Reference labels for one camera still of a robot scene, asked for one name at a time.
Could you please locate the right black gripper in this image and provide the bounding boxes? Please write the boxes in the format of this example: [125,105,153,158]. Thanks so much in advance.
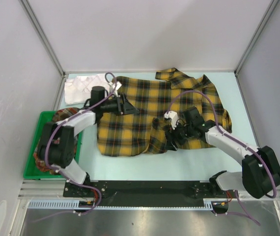
[164,119,194,151]

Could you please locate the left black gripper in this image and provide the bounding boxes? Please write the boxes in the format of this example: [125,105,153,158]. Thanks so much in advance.
[100,93,139,117]

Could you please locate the yellow plaid long sleeve shirt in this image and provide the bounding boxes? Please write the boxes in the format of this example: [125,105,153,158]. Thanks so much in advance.
[97,68,232,157]

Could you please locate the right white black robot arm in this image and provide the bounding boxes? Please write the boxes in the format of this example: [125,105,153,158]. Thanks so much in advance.
[164,107,280,199]

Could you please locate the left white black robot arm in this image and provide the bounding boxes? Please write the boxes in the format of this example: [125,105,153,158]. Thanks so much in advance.
[37,86,139,197]

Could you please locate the white folded shirt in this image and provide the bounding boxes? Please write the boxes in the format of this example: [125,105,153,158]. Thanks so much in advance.
[64,73,109,105]

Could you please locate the red plaid crumpled shirt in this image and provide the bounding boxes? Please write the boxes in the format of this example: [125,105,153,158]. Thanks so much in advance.
[33,107,79,175]

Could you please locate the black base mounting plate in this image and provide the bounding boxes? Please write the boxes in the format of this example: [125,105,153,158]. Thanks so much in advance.
[63,180,239,207]

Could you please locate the green plastic bin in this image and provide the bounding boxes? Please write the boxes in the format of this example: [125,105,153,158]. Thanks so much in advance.
[23,110,84,180]

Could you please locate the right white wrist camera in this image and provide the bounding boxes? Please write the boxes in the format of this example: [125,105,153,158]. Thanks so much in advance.
[164,111,178,130]

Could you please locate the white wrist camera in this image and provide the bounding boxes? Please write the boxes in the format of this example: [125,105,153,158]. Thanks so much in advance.
[164,111,178,130]
[108,81,122,96]

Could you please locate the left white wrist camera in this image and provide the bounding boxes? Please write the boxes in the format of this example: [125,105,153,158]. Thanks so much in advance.
[108,81,122,96]

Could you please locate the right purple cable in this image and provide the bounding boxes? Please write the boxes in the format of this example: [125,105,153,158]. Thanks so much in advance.
[168,90,277,226]

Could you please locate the purple cable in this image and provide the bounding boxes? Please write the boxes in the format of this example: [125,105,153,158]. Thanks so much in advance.
[30,72,121,223]
[168,90,277,226]

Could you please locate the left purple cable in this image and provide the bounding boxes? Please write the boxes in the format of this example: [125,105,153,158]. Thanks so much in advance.
[30,72,121,223]

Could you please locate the aluminium front frame rail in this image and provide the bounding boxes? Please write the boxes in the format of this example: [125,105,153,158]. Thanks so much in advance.
[18,179,280,201]

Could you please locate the left aluminium corner post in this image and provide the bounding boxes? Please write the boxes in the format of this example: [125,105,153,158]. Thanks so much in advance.
[19,0,65,78]

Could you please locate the aluminium corner post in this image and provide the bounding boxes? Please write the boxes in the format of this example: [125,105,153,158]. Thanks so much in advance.
[234,0,280,77]
[19,0,65,78]

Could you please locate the white slotted cable duct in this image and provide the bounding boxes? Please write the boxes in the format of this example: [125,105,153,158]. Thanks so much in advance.
[28,200,213,210]

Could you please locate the right aluminium corner post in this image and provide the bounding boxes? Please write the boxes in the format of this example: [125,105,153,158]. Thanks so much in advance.
[234,0,280,77]

